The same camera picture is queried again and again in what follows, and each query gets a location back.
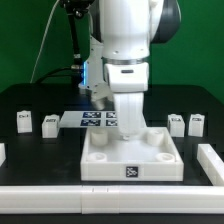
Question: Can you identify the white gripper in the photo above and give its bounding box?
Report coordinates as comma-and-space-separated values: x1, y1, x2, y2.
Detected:
114, 92, 145, 139

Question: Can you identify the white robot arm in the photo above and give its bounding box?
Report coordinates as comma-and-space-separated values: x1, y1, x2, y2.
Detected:
79, 0, 181, 139

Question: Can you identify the white square tabletop part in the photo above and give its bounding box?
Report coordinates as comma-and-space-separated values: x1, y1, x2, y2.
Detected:
80, 127, 184, 181

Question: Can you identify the white cable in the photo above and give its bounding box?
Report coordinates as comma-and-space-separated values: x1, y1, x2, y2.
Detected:
29, 0, 62, 84

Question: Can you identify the black cable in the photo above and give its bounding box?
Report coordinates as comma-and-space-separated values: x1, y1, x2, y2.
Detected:
35, 67, 84, 84

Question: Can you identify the white sheet with markers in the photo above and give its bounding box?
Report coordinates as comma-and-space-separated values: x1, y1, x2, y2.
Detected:
60, 111, 117, 128

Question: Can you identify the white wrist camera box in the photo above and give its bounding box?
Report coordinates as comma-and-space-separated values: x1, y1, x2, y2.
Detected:
104, 62, 149, 93

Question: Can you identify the white left fence piece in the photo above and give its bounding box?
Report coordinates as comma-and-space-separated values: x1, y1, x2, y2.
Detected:
0, 143, 6, 166

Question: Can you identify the white front fence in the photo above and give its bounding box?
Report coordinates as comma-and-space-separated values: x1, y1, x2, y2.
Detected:
0, 185, 224, 214

